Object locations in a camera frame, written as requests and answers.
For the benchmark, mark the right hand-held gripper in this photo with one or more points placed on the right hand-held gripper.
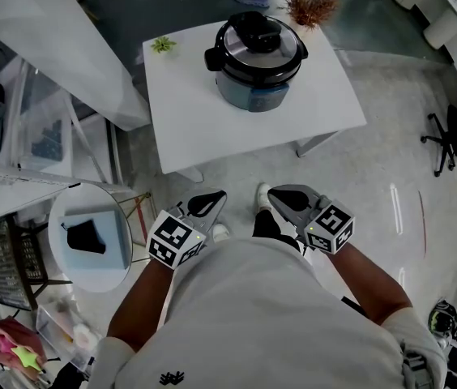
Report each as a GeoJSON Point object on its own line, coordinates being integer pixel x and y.
{"type": "Point", "coordinates": [330, 227]}

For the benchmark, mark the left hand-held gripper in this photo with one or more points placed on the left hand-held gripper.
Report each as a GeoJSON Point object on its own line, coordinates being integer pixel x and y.
{"type": "Point", "coordinates": [173, 241]}

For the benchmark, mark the grey electric pressure cooker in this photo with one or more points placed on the grey electric pressure cooker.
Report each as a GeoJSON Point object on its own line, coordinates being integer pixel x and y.
{"type": "Point", "coordinates": [240, 93]}

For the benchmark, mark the black cooker lid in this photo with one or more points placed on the black cooker lid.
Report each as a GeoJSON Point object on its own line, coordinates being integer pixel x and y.
{"type": "Point", "coordinates": [257, 35]}

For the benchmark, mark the person's left forearm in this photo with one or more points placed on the person's left forearm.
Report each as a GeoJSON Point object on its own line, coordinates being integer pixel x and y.
{"type": "Point", "coordinates": [139, 306]}

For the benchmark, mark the person's right forearm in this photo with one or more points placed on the person's right forearm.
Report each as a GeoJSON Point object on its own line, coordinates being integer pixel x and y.
{"type": "Point", "coordinates": [366, 286]}

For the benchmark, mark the person's left white shoe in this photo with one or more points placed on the person's left white shoe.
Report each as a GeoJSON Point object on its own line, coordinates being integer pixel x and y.
{"type": "Point", "coordinates": [220, 232]}

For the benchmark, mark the person's white shoe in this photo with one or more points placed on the person's white shoe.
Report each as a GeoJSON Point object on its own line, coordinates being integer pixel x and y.
{"type": "Point", "coordinates": [264, 197]}
{"type": "Point", "coordinates": [220, 232]}

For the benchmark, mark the person's right white shoe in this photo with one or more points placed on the person's right white shoe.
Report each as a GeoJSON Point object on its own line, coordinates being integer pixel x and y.
{"type": "Point", "coordinates": [264, 197]}

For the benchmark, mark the person's black trousers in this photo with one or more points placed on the person's black trousers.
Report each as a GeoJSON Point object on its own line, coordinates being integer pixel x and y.
{"type": "Point", "coordinates": [269, 229]}

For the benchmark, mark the white square table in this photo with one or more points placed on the white square table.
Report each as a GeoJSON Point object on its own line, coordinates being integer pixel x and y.
{"type": "Point", "coordinates": [188, 128]}

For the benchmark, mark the light blue tray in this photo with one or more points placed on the light blue tray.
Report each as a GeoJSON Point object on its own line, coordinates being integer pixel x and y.
{"type": "Point", "coordinates": [115, 241]}

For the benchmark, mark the round white side table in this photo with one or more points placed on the round white side table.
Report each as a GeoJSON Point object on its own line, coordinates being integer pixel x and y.
{"type": "Point", "coordinates": [90, 199]}

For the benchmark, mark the person's white shirt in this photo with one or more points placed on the person's white shirt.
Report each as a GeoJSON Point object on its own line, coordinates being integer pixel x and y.
{"type": "Point", "coordinates": [253, 318]}

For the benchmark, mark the black cloth pouch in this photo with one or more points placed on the black cloth pouch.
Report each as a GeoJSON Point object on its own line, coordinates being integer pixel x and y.
{"type": "Point", "coordinates": [84, 237]}

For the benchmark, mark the small green succulent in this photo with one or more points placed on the small green succulent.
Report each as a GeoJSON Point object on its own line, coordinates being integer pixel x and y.
{"type": "Point", "coordinates": [163, 45]}

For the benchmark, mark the clear plastic storage box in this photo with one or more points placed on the clear plastic storage box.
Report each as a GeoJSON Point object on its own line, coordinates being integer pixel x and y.
{"type": "Point", "coordinates": [46, 136]}

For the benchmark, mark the black and yellow helmet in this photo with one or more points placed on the black and yellow helmet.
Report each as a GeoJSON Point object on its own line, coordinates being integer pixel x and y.
{"type": "Point", "coordinates": [444, 317]}

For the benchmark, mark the white metal shelf rack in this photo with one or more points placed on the white metal shelf rack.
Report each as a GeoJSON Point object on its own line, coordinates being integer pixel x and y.
{"type": "Point", "coordinates": [18, 174]}

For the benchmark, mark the clear plastic bin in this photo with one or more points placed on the clear plastic bin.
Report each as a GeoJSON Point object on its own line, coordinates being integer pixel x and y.
{"type": "Point", "coordinates": [58, 330]}

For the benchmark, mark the orange dried plant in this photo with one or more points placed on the orange dried plant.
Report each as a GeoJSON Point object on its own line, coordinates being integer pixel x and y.
{"type": "Point", "coordinates": [307, 6]}

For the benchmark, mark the black mesh chair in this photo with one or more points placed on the black mesh chair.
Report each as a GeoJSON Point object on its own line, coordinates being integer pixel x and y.
{"type": "Point", "coordinates": [5, 266]}

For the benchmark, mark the white translucent partition panel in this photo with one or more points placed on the white translucent partition panel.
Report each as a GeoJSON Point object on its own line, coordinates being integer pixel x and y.
{"type": "Point", "coordinates": [70, 43]}

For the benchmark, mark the white desk with round legs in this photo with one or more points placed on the white desk with round legs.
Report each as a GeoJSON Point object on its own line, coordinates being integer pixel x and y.
{"type": "Point", "coordinates": [439, 14]}

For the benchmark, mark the pink plush with yellow star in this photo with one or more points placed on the pink plush with yellow star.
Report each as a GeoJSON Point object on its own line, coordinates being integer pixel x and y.
{"type": "Point", "coordinates": [5, 338]}

